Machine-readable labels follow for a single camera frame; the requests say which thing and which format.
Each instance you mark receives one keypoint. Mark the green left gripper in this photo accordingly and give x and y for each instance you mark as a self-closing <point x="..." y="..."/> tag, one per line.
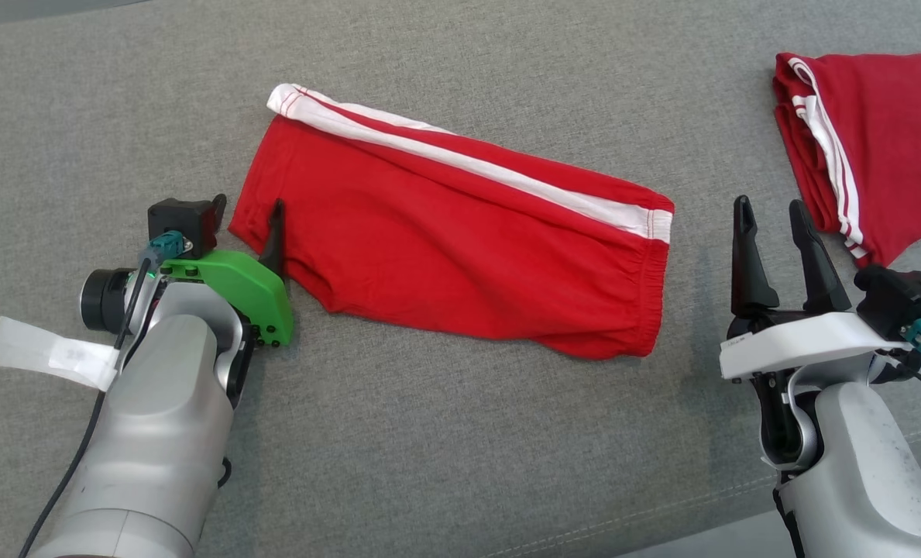
<point x="247" y="291"/>

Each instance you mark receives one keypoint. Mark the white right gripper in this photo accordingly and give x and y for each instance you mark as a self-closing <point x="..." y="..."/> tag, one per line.
<point x="801" y="341"/>

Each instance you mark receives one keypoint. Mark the red white baseball jersey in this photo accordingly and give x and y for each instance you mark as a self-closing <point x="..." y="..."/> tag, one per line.
<point x="886" y="132"/>

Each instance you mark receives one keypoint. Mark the red shorts with white stripe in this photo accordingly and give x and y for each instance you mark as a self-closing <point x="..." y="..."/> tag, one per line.
<point x="445" y="240"/>

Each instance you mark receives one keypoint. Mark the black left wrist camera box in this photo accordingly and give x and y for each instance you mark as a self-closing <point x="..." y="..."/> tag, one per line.
<point x="181" y="221"/>

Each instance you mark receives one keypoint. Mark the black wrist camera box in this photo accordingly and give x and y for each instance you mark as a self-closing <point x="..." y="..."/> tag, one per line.
<point x="902" y="298"/>
<point x="181" y="221"/>

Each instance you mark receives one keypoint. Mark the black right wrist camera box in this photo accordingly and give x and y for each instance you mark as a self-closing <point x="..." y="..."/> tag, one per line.
<point x="902" y="298"/>

